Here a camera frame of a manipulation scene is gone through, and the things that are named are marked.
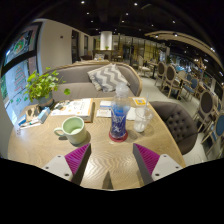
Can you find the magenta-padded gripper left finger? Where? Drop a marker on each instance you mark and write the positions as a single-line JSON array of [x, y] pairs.
[[77, 158]]

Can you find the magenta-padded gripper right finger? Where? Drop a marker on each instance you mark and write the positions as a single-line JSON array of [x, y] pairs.
[[146, 158]]

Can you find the clear blue-label water bottle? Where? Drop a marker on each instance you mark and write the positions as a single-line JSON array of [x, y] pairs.
[[119, 120]]

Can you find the pale green mug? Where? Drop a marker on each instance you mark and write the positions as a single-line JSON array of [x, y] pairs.
[[75, 131]]

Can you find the clear plastic cup with straw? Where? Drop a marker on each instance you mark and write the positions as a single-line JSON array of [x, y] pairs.
[[142, 120]]

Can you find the white oblong box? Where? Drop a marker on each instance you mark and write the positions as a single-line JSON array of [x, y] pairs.
[[90, 116]]

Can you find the dark grey tufted chair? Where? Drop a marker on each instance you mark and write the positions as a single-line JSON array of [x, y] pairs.
[[176, 123]]

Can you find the white paper napkin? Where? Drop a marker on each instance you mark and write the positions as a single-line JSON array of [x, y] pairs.
[[131, 114]]

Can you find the printed white menu sheet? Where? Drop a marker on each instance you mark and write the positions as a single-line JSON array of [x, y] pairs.
[[73, 107]]

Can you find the small light blue tissue pack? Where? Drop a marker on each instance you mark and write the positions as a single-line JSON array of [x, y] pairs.
[[43, 115]]

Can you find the white leaflets stack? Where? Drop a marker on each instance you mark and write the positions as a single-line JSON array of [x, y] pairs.
[[104, 110]]

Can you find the yellow square card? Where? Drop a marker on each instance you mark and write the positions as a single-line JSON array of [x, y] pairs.
[[139, 101]]

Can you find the blue and white card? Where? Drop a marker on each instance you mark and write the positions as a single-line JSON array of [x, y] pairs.
[[28, 122]]

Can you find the grey curved sofa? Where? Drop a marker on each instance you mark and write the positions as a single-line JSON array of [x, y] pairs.
[[76, 83]]

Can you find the green potted plant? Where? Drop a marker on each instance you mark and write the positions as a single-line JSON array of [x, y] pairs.
[[41, 86]]

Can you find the grey chevron cushion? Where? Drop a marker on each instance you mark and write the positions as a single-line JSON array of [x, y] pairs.
[[108, 78]]

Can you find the group of dining chairs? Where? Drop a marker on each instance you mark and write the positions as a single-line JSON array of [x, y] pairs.
[[170, 75]]

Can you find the window with festive decorations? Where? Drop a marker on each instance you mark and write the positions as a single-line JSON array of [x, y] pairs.
[[18, 73]]

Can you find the white round pillar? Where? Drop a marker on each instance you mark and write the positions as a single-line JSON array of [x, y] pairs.
[[106, 40]]

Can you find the group of ceiling spotlights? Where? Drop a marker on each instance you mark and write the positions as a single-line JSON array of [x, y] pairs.
[[82, 2]]

